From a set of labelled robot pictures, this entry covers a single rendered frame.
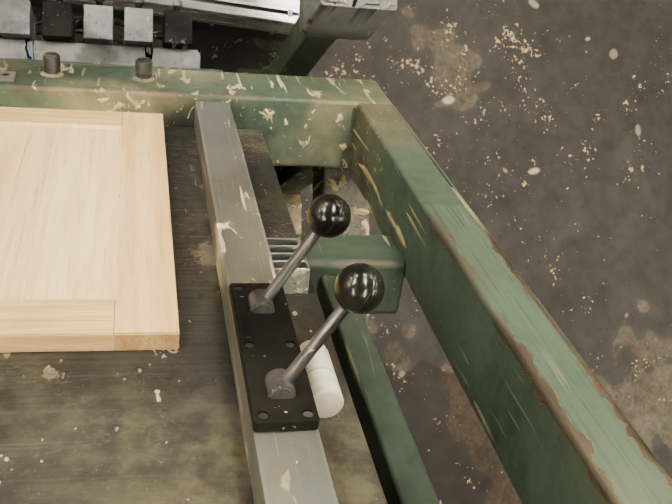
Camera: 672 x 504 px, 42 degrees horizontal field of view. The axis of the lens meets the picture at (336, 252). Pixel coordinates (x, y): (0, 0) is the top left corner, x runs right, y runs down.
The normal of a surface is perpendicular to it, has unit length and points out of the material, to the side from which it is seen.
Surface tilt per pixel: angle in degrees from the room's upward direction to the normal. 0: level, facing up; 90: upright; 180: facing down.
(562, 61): 0
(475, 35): 0
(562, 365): 59
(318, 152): 31
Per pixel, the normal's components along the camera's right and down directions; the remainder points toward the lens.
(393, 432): 0.11, -0.88
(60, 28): 0.23, -0.04
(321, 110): 0.19, 0.48
